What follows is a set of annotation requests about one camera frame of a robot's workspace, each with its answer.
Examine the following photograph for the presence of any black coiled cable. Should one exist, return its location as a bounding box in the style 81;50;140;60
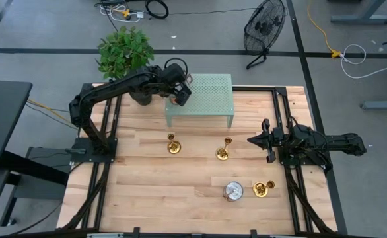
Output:
145;0;170;20

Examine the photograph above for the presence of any brass candlestick holder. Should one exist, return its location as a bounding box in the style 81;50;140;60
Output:
252;180;276;198
166;132;182;155
215;137;233;162

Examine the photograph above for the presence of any white cable bundle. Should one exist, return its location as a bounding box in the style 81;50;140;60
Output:
99;3;145;24

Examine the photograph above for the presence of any black plant pot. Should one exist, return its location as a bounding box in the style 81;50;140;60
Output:
129;91;153;106

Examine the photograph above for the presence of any green leafy plant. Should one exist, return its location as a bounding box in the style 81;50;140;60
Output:
96;25;155;80

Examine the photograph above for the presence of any white power cable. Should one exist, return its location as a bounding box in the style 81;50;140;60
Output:
340;44;387;80

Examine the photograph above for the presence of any black floor fan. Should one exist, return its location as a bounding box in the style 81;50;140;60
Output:
242;0;287;70

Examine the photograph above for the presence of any yellow floor cable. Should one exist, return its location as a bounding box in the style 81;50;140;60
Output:
26;99;79;130

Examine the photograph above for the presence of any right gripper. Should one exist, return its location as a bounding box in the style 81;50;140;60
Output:
247;118;295;165

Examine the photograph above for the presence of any silver aluminium extrusion bar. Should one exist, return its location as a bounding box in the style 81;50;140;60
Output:
86;232;125;238

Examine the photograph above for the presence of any yellow extension cable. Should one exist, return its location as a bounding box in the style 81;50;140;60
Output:
306;0;343;60

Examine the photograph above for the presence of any black desk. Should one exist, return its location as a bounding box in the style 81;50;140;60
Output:
0;79;33;232

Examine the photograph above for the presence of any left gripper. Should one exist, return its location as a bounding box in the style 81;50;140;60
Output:
161;62;193;106

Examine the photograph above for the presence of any green perforated metal shelf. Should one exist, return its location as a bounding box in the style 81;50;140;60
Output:
164;73;236;129

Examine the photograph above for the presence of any black aluminium rig frame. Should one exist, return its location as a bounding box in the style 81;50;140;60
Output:
56;85;349;238

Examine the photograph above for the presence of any grey desk foot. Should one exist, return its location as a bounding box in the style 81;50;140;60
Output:
360;100;387;110
330;0;387;26

